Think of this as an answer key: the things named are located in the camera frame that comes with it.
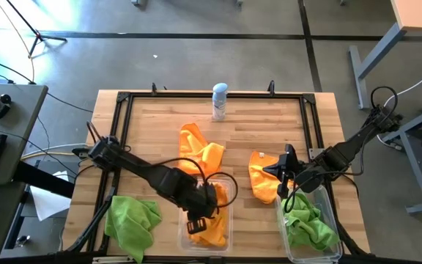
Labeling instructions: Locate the clear plastic bin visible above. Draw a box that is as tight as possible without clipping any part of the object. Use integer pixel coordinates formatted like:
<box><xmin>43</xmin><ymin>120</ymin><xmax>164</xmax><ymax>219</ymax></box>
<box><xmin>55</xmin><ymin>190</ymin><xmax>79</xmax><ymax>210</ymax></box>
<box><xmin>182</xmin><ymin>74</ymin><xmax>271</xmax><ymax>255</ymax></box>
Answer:
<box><xmin>177</xmin><ymin>177</ymin><xmax>234</xmax><ymax>254</ymax></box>
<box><xmin>275</xmin><ymin>184</ymin><xmax>344</xmax><ymax>264</ymax></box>

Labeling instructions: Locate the wooden desk top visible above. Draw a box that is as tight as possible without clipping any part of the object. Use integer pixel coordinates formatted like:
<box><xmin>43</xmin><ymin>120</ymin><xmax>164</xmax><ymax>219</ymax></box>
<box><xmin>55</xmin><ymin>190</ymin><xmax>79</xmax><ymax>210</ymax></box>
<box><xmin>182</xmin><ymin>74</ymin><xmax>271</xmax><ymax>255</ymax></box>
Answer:
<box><xmin>390</xmin><ymin>0</ymin><xmax>422</xmax><ymax>33</ymax></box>

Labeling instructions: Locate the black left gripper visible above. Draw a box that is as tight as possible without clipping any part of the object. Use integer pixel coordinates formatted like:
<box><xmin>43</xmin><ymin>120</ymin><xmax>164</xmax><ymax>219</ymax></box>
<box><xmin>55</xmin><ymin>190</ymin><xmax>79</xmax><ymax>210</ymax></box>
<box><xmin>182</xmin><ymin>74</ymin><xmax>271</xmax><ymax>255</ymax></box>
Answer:
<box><xmin>179</xmin><ymin>183</ymin><xmax>220</xmax><ymax>235</ymax></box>

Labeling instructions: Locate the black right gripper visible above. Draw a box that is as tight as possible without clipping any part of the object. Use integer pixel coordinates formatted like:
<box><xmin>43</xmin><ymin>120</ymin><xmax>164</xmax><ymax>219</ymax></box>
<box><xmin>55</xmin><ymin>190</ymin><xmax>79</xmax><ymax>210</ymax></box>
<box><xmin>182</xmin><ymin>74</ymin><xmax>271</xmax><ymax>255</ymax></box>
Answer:
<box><xmin>263</xmin><ymin>144</ymin><xmax>307</xmax><ymax>199</ymax></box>

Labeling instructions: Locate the grey side desk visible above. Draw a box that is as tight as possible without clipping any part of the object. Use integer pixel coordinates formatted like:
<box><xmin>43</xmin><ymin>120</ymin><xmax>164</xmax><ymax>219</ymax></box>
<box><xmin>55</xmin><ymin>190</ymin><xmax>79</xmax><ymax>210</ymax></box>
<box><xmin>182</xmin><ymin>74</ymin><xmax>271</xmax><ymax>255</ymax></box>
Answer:
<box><xmin>0</xmin><ymin>84</ymin><xmax>49</xmax><ymax>186</ymax></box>

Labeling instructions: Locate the black tripod stand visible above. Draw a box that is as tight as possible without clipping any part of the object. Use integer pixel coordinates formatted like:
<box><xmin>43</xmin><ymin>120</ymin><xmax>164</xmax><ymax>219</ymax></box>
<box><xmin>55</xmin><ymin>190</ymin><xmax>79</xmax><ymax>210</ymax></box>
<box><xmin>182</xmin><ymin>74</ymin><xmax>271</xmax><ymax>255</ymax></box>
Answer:
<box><xmin>5</xmin><ymin>0</ymin><xmax>68</xmax><ymax>56</ymax></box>

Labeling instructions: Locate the grey desk leg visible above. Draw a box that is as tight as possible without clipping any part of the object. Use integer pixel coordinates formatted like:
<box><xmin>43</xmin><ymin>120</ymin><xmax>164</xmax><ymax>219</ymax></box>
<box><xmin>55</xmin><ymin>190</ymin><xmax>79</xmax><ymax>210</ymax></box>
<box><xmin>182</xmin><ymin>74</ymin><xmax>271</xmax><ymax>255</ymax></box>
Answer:
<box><xmin>348</xmin><ymin>22</ymin><xmax>407</xmax><ymax>111</ymax></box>

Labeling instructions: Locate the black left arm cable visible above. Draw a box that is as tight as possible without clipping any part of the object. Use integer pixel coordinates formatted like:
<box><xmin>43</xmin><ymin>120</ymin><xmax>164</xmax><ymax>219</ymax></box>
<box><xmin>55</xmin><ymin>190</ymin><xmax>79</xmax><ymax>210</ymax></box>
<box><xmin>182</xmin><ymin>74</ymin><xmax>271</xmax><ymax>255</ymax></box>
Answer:
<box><xmin>159</xmin><ymin>157</ymin><xmax>240</xmax><ymax>216</ymax></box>

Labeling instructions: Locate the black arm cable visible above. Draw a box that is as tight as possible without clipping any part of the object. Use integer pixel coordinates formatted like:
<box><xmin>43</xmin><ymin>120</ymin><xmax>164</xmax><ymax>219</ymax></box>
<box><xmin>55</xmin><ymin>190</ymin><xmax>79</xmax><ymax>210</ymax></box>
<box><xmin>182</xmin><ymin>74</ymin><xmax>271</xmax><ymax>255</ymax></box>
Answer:
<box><xmin>159</xmin><ymin>157</ymin><xmax>240</xmax><ymax>216</ymax></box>
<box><xmin>369</xmin><ymin>85</ymin><xmax>399</xmax><ymax>113</ymax></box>

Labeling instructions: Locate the yellow floor cable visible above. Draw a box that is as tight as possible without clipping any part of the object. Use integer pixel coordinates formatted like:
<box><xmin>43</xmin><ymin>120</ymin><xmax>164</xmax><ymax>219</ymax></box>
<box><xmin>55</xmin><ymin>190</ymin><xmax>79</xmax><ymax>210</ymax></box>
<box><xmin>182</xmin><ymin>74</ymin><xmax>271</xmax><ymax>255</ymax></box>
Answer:
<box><xmin>0</xmin><ymin>0</ymin><xmax>37</xmax><ymax>84</ymax></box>

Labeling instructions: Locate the orange microfiber towel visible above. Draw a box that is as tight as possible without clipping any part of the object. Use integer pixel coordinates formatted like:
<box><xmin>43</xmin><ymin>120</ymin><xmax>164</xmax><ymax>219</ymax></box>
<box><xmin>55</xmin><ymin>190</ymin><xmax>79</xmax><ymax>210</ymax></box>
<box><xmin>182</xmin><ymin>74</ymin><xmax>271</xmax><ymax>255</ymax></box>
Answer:
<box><xmin>177</xmin><ymin>122</ymin><xmax>226</xmax><ymax>176</ymax></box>
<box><xmin>248</xmin><ymin>150</ymin><xmax>295</xmax><ymax>205</ymax></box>
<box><xmin>187</xmin><ymin>182</ymin><xmax>230</xmax><ymax>247</ymax></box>

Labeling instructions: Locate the black aluminium table frame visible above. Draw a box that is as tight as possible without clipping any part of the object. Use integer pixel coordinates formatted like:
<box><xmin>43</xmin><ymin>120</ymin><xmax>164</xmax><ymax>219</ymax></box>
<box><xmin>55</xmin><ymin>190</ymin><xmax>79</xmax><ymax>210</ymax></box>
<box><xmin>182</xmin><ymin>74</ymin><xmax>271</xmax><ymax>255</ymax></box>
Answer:
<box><xmin>86</xmin><ymin>90</ymin><xmax>347</xmax><ymax>257</ymax></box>

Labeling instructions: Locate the grey table frame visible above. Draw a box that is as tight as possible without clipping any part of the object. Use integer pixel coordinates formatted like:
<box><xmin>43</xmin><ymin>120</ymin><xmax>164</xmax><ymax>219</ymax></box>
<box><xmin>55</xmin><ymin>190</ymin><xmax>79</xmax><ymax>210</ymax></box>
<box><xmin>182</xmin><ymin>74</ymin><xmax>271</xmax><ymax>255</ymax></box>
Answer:
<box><xmin>379</xmin><ymin>93</ymin><xmax>422</xmax><ymax>216</ymax></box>

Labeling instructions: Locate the white paper sheet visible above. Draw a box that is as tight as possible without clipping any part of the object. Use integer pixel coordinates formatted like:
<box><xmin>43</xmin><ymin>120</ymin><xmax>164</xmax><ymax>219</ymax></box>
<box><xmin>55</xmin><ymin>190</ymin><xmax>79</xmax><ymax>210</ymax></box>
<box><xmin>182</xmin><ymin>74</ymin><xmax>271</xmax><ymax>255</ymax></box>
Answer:
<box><xmin>29</xmin><ymin>170</ymin><xmax>72</xmax><ymax>222</ymax></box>

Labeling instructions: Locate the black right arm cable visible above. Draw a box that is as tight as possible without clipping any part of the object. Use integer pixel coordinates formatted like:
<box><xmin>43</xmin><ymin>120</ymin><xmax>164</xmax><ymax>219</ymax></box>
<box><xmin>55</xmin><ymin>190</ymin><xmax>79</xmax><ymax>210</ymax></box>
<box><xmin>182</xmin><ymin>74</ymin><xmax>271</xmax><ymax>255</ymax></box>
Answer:
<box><xmin>369</xmin><ymin>85</ymin><xmax>399</xmax><ymax>113</ymax></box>

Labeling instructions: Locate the green microfiber towel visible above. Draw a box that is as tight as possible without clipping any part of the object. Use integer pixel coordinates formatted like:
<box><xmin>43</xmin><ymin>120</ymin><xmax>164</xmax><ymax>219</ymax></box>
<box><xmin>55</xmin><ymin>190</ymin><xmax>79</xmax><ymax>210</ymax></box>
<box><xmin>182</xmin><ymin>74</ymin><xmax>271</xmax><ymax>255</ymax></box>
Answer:
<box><xmin>283</xmin><ymin>192</ymin><xmax>341</xmax><ymax>252</ymax></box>
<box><xmin>103</xmin><ymin>195</ymin><xmax>163</xmax><ymax>264</ymax></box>

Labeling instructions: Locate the black support beam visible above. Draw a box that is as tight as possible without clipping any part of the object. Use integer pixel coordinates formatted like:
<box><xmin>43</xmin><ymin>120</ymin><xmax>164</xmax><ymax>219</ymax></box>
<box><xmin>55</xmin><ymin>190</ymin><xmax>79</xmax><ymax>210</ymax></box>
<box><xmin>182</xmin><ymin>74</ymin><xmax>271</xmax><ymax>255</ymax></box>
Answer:
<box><xmin>12</xmin><ymin>161</ymin><xmax>75</xmax><ymax>199</ymax></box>

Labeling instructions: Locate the grey mounting plate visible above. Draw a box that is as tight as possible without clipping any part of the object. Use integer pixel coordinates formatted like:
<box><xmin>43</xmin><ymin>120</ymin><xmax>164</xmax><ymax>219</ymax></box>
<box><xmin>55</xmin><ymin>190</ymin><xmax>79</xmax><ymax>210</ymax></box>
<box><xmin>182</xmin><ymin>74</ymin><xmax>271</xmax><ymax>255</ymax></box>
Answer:
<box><xmin>308</xmin><ymin>147</ymin><xmax>325</xmax><ymax>161</ymax></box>

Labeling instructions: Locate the white floor cable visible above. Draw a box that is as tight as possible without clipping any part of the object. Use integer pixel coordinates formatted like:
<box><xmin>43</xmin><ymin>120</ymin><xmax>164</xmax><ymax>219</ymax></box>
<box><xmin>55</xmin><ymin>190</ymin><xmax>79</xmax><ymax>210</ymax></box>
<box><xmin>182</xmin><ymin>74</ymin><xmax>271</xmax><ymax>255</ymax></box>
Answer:
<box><xmin>375</xmin><ymin>62</ymin><xmax>422</xmax><ymax>151</ymax></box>

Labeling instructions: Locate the pale blue spray bottle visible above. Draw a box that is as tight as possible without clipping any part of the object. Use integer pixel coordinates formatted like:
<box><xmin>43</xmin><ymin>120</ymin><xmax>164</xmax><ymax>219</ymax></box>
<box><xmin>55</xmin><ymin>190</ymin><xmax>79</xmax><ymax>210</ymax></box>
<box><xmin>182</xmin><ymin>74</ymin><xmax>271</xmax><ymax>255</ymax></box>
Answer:
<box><xmin>212</xmin><ymin>82</ymin><xmax>229</xmax><ymax>122</ymax></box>

